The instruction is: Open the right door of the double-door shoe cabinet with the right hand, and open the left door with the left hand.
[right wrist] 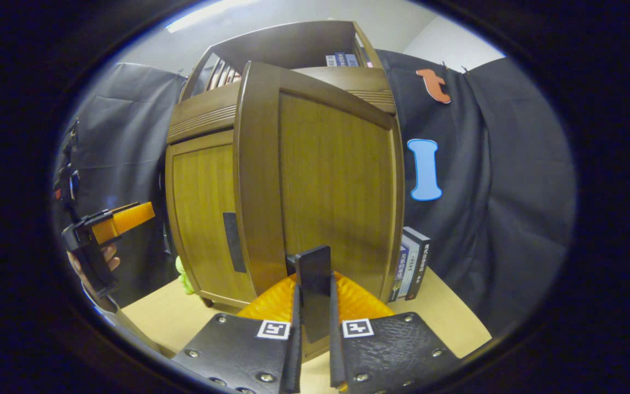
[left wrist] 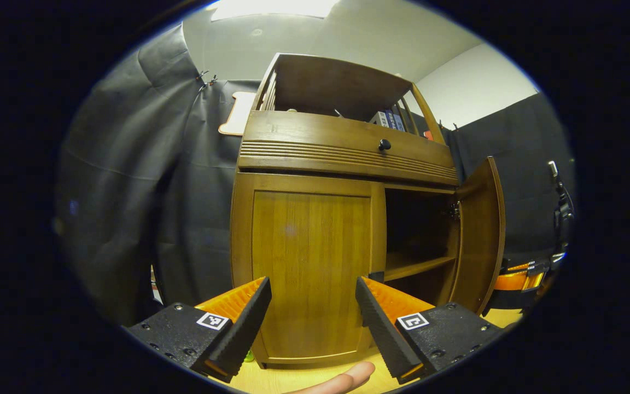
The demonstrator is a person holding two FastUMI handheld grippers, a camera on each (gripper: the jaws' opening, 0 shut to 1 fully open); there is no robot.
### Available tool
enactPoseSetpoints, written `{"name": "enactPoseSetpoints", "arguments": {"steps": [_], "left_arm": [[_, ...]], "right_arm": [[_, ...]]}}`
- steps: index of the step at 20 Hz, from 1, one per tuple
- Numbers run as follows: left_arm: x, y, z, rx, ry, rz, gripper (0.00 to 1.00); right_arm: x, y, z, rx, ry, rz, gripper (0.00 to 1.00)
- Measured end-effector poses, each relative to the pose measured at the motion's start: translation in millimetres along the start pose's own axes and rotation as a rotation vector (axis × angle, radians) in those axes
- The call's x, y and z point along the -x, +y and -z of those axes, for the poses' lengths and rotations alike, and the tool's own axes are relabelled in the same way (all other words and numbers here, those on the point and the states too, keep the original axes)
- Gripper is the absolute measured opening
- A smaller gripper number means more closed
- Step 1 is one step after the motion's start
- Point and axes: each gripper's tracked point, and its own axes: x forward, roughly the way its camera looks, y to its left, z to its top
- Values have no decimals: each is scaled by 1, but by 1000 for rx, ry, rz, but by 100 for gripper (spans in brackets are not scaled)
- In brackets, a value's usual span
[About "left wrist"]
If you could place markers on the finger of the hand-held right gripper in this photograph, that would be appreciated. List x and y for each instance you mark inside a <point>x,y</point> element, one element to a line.
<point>531,267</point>
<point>514,282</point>

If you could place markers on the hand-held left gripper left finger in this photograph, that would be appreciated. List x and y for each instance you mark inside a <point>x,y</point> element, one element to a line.
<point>246,328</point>

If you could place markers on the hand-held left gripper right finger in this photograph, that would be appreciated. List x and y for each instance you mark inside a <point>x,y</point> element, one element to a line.
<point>380,328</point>

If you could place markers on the wooden shoe cabinet door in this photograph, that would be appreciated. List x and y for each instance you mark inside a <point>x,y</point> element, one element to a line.
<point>482,235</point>
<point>309,257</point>

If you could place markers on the wooden double-door shoe cabinet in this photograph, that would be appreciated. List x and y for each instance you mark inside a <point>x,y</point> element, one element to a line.
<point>337,87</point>

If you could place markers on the green toy figure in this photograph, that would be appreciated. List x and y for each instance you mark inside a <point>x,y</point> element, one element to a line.
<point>248,357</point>

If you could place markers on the wooden inner shelf board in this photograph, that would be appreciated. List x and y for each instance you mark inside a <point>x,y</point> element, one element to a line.
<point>413,267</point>

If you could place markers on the black backdrop cloth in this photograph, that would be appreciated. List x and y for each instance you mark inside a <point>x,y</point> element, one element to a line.
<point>129,191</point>

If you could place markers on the grey-blue book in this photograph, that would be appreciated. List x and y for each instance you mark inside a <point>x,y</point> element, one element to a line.
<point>399,122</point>

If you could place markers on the dark blue book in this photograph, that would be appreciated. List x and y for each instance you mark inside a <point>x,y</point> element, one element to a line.
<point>391,119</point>

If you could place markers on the wooden drawer with black knob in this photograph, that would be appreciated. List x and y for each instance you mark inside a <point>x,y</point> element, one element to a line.
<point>320,134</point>

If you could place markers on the light grey book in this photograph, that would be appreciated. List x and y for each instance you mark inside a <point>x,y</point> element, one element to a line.
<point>380,119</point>

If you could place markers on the ceiling light panel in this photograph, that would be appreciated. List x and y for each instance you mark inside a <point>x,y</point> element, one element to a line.
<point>274,8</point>

